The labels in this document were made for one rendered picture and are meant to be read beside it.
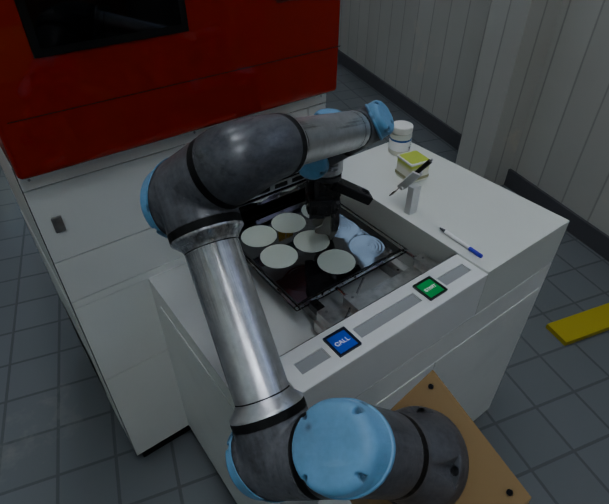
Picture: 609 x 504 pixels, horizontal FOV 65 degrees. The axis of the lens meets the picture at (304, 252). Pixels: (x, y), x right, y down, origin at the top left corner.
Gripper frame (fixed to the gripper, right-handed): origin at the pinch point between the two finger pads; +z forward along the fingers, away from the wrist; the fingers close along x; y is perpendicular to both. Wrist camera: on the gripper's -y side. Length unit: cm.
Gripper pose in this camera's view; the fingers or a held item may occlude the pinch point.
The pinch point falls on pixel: (332, 235)
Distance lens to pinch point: 132.4
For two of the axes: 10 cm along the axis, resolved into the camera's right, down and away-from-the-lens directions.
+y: -9.9, 1.0, -1.3
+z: 0.0, 7.7, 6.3
